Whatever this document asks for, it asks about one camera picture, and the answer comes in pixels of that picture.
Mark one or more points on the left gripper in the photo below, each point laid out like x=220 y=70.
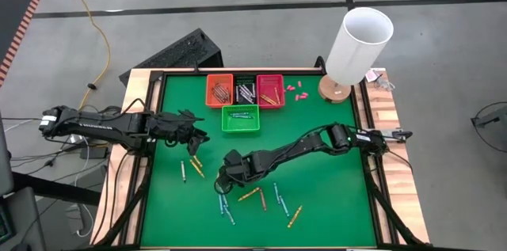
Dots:
x=176 y=128

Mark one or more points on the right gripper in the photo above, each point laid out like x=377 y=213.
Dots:
x=249 y=166

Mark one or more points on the black crayon white wrapper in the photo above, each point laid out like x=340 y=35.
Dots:
x=183 y=171
x=242 y=88
x=253 y=90
x=248 y=100
x=247 y=93
x=245 y=97
x=246 y=89
x=237 y=93

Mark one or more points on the brown crayon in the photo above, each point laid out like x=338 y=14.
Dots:
x=221 y=92
x=217 y=97
x=226 y=89
x=224 y=92
x=218 y=93
x=263 y=199

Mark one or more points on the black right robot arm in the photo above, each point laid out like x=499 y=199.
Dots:
x=301 y=146

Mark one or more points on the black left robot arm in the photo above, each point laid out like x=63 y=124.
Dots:
x=99 y=126

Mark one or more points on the green plastic basket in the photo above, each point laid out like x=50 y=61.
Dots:
x=240 y=124

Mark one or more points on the orange plastic basket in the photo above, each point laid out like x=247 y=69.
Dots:
x=210 y=81

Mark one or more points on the black plastic basket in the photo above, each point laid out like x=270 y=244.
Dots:
x=245 y=78

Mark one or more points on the black perforated crate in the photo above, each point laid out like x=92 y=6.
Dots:
x=178 y=55

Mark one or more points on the red plastic basket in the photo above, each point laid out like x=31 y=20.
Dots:
x=266 y=84

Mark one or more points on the green table mat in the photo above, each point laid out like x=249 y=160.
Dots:
x=336 y=211

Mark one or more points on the black floor beam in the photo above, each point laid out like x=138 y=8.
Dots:
x=51 y=189

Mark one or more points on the white shade table lamp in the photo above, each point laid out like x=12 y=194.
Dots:
x=356 y=53

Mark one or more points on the small pink white card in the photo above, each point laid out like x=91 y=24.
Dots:
x=372 y=74

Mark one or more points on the grey cabinet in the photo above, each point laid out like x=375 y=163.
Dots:
x=24 y=219

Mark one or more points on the clear plastic bag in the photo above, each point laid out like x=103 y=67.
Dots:
x=385 y=83

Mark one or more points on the grey upright panel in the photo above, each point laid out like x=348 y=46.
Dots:
x=4 y=156

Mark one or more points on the black mat orange striped edge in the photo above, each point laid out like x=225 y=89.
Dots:
x=12 y=21

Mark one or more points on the black metal table frame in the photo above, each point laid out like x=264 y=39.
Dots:
x=374 y=211

